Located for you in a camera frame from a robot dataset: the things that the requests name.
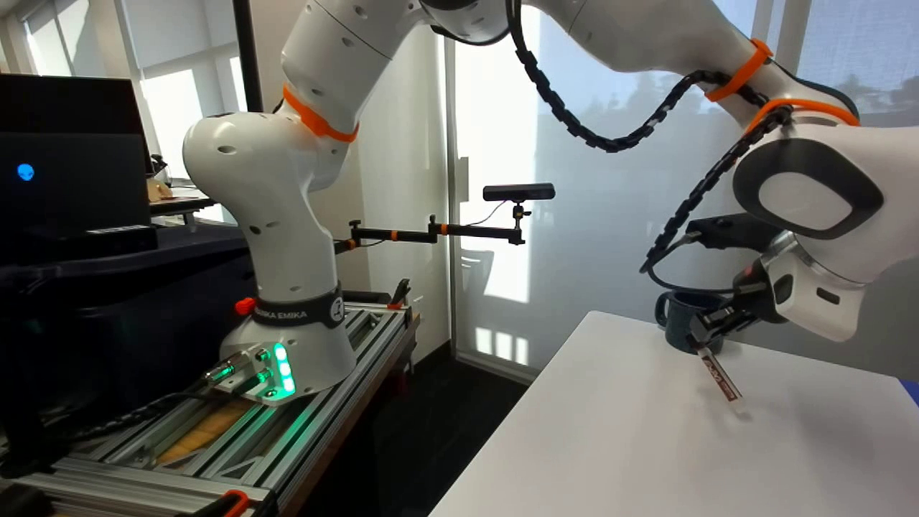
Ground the dark green speckled mug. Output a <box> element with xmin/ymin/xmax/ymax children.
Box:
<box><xmin>655</xmin><ymin>291</ymin><xmax>722</xmax><ymax>354</ymax></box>

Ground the red marker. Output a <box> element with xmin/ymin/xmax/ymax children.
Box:
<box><xmin>697</xmin><ymin>347</ymin><xmax>743</xmax><ymax>403</ymax></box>

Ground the aluminium extrusion robot base table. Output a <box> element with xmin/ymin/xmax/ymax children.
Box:
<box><xmin>2</xmin><ymin>301</ymin><xmax>419</xmax><ymax>517</ymax></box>

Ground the black camera on boom arm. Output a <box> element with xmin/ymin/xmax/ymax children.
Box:
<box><xmin>332</xmin><ymin>185</ymin><xmax>554</xmax><ymax>252</ymax></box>

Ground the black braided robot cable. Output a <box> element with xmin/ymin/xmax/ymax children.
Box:
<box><xmin>506</xmin><ymin>0</ymin><xmax>799</xmax><ymax>276</ymax></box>

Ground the black computer monitor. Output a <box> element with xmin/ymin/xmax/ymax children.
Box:
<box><xmin>0</xmin><ymin>75</ymin><xmax>157</xmax><ymax>264</ymax></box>

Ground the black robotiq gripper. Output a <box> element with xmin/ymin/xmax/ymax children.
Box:
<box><xmin>688</xmin><ymin>232</ymin><xmax>865</xmax><ymax>350</ymax></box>

